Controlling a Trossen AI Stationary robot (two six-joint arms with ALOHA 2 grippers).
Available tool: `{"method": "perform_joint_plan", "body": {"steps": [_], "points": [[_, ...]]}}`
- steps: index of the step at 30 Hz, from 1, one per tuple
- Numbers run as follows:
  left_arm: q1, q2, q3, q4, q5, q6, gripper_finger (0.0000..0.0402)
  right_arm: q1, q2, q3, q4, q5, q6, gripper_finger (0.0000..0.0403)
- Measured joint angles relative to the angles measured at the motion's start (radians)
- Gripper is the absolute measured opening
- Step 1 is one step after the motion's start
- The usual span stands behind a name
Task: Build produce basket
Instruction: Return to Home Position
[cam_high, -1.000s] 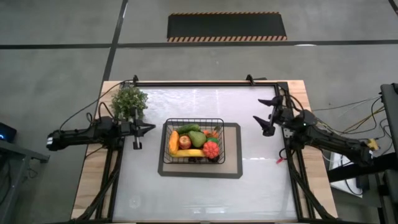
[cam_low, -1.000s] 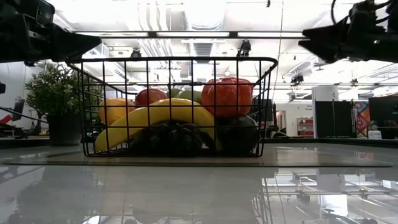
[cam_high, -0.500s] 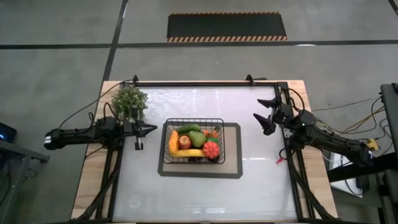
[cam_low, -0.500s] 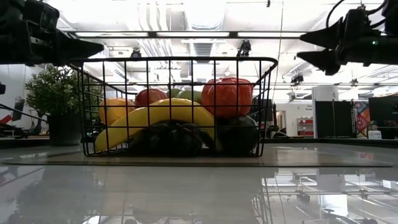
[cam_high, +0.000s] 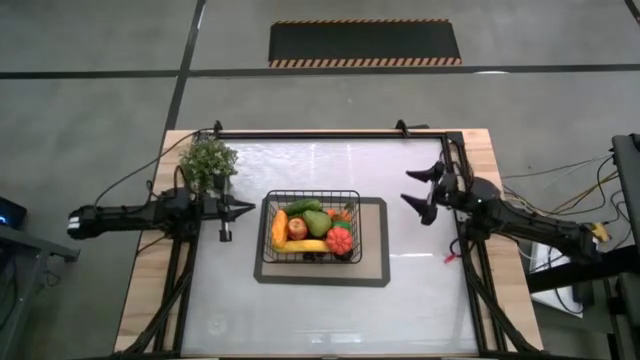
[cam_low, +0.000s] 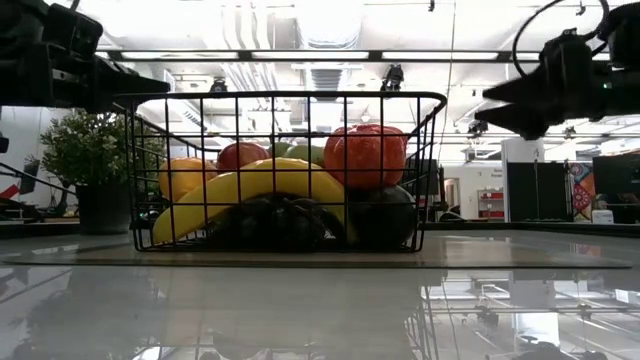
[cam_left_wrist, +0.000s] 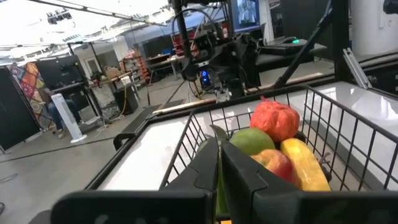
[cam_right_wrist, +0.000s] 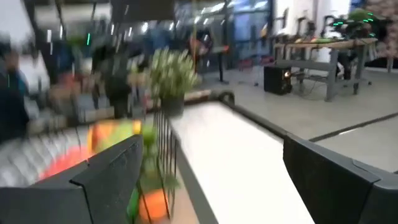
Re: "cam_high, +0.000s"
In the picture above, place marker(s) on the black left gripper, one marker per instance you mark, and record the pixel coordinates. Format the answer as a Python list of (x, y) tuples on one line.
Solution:
[(217, 207)]

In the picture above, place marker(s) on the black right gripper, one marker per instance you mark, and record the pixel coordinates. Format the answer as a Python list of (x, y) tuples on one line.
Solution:
[(445, 192)]

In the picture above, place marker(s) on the orange yellow mango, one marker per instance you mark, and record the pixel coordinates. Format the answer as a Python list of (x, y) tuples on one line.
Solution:
[(279, 229)]

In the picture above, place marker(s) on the red yellow apple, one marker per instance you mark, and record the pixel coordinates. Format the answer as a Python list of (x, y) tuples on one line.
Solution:
[(298, 229)]

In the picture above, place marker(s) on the green cucumber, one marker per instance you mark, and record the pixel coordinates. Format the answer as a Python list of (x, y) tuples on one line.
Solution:
[(302, 206)]

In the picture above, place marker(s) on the yellow banana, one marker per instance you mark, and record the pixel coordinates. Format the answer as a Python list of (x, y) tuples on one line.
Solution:
[(302, 246)]

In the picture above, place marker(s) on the green avocado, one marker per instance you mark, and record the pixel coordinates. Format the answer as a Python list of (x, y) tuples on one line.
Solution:
[(317, 223)]

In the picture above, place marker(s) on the mandarin pair with leaves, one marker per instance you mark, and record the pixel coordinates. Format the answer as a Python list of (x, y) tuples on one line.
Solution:
[(342, 216)]

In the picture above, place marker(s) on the orange pumpkin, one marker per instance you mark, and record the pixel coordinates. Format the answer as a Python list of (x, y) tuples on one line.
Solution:
[(339, 241)]

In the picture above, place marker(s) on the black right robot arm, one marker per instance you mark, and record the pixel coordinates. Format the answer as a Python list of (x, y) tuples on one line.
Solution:
[(525, 225)]

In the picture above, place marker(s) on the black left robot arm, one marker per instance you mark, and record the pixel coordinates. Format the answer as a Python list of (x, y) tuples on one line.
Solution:
[(130, 215)]

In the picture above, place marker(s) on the green potted plant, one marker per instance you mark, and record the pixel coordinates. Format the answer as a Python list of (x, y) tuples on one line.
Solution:
[(207, 162)]

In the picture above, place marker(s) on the grey mat with dark border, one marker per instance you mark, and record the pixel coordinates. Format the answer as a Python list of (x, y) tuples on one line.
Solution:
[(375, 240)]

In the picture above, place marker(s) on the red clip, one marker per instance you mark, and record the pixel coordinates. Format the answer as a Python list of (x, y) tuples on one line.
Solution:
[(451, 258)]

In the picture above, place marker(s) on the black striped floor mat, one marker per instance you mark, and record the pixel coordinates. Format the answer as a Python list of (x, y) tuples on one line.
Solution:
[(365, 42)]

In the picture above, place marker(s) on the grey equipment cart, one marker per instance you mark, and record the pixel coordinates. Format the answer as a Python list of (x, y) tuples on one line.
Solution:
[(25, 260)]

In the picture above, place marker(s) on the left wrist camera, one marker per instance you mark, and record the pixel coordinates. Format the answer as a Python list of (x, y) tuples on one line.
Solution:
[(225, 232)]

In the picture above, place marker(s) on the black aluminium table frame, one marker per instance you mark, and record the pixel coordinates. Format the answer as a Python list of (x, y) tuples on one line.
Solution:
[(325, 135)]

